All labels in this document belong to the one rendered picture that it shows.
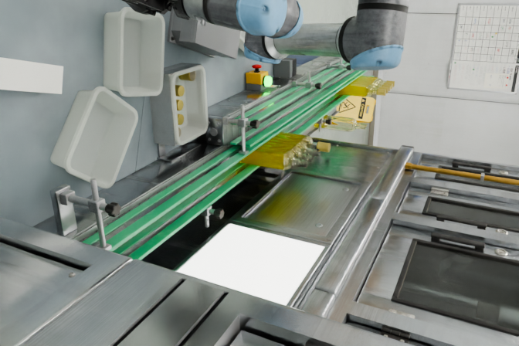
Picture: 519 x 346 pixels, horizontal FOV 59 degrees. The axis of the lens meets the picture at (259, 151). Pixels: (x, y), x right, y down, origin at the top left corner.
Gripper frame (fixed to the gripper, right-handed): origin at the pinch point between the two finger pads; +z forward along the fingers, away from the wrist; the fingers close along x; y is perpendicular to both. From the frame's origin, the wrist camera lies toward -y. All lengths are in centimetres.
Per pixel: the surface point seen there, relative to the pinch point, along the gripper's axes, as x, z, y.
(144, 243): 57, -2, -26
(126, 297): 40, -36, 22
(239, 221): 54, -10, -61
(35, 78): 22.4, 16.2, -0.6
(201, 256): 61, -11, -41
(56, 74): 20.9, 16.4, -5.6
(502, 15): -159, -36, -638
